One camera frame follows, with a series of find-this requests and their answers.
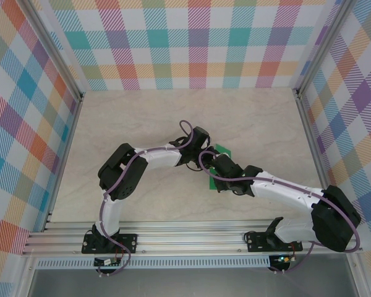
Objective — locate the green cloth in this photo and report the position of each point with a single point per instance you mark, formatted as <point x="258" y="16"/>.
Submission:
<point x="224" y="150"/>

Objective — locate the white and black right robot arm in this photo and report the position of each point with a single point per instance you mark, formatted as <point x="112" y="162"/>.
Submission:
<point x="284" y="191"/>

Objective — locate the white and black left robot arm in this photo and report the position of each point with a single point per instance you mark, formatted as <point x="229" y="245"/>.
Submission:
<point x="160" y="156"/>

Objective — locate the circuit board with green light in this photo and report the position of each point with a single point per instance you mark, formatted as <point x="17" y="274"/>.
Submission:
<point x="283" y="259"/>

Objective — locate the grey metal panel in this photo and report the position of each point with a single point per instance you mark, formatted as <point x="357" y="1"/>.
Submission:
<point x="188" y="284"/>

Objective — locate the dark circuit board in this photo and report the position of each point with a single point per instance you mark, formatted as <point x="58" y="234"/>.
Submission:
<point x="106" y="262"/>

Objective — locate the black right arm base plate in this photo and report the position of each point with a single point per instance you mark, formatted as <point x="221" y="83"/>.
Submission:
<point x="256" y="241"/>

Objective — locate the aluminium mounting rail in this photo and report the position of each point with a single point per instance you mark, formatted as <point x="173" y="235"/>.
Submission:
<point x="188" y="238"/>

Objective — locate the aluminium side rail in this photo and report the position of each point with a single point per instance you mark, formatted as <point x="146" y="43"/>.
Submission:
<point x="66" y="154"/>
<point x="316" y="154"/>

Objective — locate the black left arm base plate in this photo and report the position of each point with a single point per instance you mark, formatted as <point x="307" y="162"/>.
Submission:
<point x="130" y="242"/>

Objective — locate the aluminium frame post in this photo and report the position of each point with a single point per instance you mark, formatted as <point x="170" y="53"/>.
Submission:
<point x="55" y="52"/>
<point x="321" y="49"/>

